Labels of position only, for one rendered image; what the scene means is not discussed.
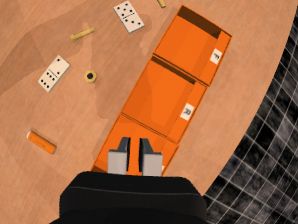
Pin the brass hex nut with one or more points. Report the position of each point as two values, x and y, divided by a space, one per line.
90 76

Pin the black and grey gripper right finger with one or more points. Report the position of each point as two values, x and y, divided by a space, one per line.
149 162

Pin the orange aa battery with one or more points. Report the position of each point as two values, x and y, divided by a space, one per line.
41 142

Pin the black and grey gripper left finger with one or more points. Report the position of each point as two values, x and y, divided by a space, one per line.
118 160

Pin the orange three-compartment bin rack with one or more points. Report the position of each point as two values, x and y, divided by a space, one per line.
159 103

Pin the brass bolt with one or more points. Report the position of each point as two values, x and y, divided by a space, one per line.
81 34
162 4

